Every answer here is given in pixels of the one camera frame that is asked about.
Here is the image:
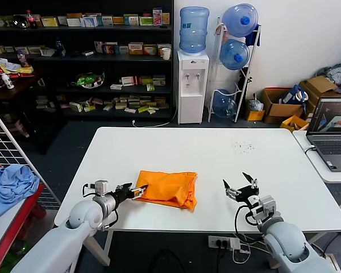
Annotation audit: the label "paper and snack pile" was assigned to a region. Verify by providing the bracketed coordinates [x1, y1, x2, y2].
[0, 56, 35, 89]

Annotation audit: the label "white metal jug rack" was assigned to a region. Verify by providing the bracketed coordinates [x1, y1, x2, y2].
[207, 17, 262, 123]

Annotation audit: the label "white floor cable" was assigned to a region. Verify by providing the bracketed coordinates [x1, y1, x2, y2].
[132, 107, 178, 128]

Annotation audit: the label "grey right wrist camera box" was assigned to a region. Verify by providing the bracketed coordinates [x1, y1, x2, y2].
[249, 195, 277, 222]

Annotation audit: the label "tall pink white box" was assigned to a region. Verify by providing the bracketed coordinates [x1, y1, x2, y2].
[152, 8, 163, 27]

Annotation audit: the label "labelled blue water jug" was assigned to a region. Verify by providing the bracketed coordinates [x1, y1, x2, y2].
[179, 7, 210, 55]

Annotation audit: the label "orange t-shirt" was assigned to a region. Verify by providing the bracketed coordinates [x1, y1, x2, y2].
[135, 169, 199, 211]

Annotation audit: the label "cola bottle red cap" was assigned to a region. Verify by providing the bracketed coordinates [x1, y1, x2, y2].
[26, 10, 39, 29]

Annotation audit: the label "black shelf unit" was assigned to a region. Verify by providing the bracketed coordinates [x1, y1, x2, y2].
[0, 0, 176, 120]

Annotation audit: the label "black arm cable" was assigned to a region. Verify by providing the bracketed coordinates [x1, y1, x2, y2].
[82, 183, 97, 197]
[234, 204, 259, 237]

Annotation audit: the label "white water dispenser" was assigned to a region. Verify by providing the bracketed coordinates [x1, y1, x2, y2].
[177, 50, 210, 125]

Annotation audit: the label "small white bottle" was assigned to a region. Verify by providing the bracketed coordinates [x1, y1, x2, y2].
[2, 73, 15, 89]

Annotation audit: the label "small white side table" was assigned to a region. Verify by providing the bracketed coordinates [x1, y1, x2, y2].
[292, 130, 341, 184]

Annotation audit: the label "white wire grid panel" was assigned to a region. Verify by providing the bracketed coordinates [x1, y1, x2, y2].
[0, 101, 62, 211]

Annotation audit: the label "white box red stripe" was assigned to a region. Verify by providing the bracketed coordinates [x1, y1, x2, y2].
[121, 76, 138, 87]

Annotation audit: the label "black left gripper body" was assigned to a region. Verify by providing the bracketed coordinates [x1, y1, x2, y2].
[113, 187, 132, 204]

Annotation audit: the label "white yellow medicine box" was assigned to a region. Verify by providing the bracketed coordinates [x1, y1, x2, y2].
[128, 42, 144, 55]

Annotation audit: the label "black metal stand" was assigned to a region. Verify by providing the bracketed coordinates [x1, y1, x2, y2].
[238, 67, 253, 100]

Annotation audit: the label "red white medicine box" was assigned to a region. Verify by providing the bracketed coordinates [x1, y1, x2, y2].
[94, 41, 119, 55]

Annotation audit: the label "grey open laptop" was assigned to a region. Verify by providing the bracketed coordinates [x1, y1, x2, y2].
[306, 97, 341, 173]

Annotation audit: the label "blue drink bottle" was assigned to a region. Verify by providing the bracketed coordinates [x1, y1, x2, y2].
[55, 36, 66, 57]

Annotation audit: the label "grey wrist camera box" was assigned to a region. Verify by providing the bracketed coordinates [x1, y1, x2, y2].
[249, 195, 277, 222]
[94, 179, 109, 196]

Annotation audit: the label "orange green medicine box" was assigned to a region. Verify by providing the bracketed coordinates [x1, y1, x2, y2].
[143, 44, 159, 56]

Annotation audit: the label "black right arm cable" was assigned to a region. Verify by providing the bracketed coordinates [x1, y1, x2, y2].
[234, 204, 259, 237]

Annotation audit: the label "large brown cardboard box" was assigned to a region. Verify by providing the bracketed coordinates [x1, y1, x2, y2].
[298, 76, 341, 114]

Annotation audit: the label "red framed cart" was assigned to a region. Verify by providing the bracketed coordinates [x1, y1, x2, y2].
[0, 164, 62, 273]

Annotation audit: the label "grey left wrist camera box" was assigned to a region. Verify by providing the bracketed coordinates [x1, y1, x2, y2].
[94, 179, 109, 196]

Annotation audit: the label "crumpled light blue cloth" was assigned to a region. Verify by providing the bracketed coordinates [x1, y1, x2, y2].
[0, 164, 40, 216]

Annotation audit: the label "yellow open bin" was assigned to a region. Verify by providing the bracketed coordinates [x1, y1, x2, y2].
[280, 115, 310, 132]

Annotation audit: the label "white orange medicine box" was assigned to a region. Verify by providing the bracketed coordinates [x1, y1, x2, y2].
[157, 44, 172, 57]

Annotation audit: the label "clear plastic bag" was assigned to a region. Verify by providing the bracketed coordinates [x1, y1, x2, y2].
[248, 93, 264, 112]

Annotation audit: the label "green plastic bottle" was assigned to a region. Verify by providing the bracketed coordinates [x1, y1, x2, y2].
[11, 240, 34, 261]

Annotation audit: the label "yellow green medicine box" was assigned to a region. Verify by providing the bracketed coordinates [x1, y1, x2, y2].
[41, 16, 60, 28]

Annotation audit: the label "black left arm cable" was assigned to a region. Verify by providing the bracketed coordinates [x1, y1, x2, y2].
[82, 183, 97, 197]

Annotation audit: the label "purple drink bottle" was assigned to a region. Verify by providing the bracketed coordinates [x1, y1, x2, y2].
[16, 49, 29, 68]

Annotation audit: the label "shiny black helmet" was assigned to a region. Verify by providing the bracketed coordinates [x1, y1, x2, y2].
[11, 14, 29, 29]

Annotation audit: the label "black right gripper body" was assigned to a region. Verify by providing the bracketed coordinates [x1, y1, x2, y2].
[235, 185, 261, 206]

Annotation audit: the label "blue shopping bag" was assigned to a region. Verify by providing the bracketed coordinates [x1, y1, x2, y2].
[281, 84, 310, 106]

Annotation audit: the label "blue white medicine box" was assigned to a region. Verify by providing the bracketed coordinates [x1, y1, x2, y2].
[80, 16, 99, 28]

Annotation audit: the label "dark blue hanging cloth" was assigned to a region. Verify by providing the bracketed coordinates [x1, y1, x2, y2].
[246, 25, 262, 48]

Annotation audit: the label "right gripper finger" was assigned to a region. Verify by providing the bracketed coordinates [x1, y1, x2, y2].
[242, 172, 259, 189]
[222, 179, 242, 201]

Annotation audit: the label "dark wooden table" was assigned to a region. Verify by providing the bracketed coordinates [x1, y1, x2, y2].
[0, 67, 69, 156]

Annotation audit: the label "striped grey clothes pile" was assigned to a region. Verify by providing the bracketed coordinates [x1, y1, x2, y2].
[315, 61, 341, 96]

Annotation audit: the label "large white table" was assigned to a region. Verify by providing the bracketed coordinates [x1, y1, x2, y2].
[54, 127, 341, 267]

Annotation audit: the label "red trimmed cardboard box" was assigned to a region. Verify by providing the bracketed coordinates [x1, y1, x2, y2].
[261, 87, 305, 125]

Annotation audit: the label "white teal medicine box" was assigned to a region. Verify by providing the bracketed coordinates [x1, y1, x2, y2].
[123, 14, 140, 27]

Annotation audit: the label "glass bowl green packets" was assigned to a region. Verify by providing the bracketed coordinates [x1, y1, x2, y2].
[70, 71, 106, 90]

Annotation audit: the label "white power strip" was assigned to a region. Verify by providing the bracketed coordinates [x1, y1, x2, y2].
[207, 235, 241, 251]

